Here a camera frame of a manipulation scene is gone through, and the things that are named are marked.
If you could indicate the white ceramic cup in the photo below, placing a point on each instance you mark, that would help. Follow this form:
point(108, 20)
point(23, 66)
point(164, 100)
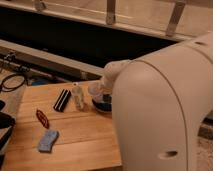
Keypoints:
point(96, 92)

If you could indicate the black striped rectangular block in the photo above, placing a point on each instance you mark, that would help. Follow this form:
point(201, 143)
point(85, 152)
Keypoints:
point(62, 100)

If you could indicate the dark ceramic bowl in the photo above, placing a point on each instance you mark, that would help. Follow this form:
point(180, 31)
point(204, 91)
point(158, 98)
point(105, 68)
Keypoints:
point(104, 105)

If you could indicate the red oval object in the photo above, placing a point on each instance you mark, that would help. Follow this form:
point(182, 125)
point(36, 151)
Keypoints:
point(42, 118)

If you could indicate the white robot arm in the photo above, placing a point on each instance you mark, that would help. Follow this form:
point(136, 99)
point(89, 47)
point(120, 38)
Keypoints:
point(159, 102)

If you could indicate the small clear bottle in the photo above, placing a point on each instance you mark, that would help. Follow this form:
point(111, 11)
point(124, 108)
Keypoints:
point(78, 96)

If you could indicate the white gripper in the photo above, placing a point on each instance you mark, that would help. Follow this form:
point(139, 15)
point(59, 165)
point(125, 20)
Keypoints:
point(106, 85)

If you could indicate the blue sponge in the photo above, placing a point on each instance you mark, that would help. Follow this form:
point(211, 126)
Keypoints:
point(47, 141)

